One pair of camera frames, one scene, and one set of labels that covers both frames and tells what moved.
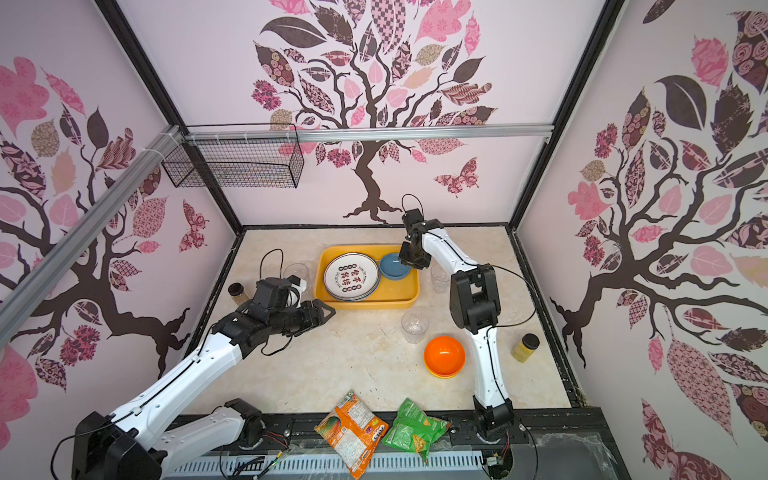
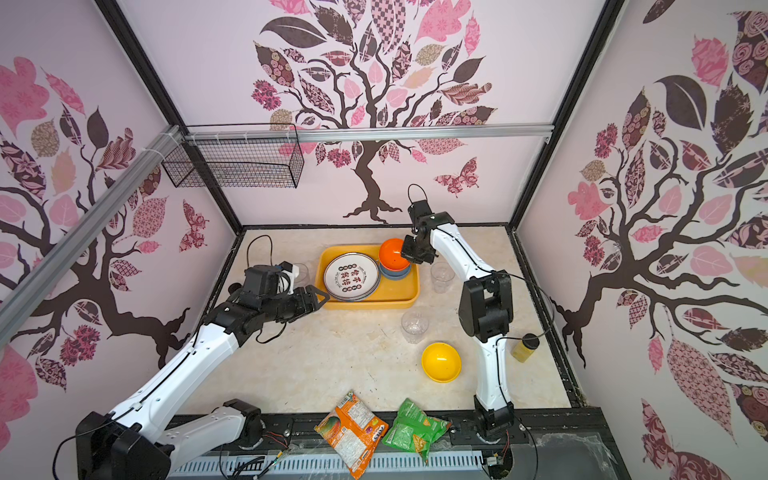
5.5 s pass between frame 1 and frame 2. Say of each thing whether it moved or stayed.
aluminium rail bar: stayed
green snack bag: stayed
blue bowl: stayed
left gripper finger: moved
